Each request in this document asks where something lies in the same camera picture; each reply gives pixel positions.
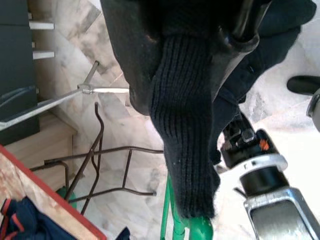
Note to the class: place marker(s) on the gloved right gripper left finger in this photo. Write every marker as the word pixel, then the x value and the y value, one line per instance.
pixel 185 125

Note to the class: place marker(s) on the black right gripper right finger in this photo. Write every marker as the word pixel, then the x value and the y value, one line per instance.
pixel 225 62

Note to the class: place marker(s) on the green plastic hanger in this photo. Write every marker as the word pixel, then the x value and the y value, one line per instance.
pixel 197 228

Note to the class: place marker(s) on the navy shirt with red trim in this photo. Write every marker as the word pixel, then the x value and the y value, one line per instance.
pixel 30 225

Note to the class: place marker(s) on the black robot foot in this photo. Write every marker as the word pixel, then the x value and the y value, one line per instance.
pixel 305 85

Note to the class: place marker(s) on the black shirt with green logo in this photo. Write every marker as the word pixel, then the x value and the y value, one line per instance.
pixel 125 50

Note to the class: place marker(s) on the light wooden sideboard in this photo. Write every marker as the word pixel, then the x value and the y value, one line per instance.
pixel 50 140

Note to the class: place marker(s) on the silver metal clothes rack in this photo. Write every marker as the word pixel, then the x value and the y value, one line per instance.
pixel 50 102

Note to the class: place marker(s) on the teal plastic bin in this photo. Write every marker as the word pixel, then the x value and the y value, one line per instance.
pixel 62 193

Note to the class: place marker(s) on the marble pattern folding table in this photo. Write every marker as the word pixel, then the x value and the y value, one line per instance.
pixel 25 180

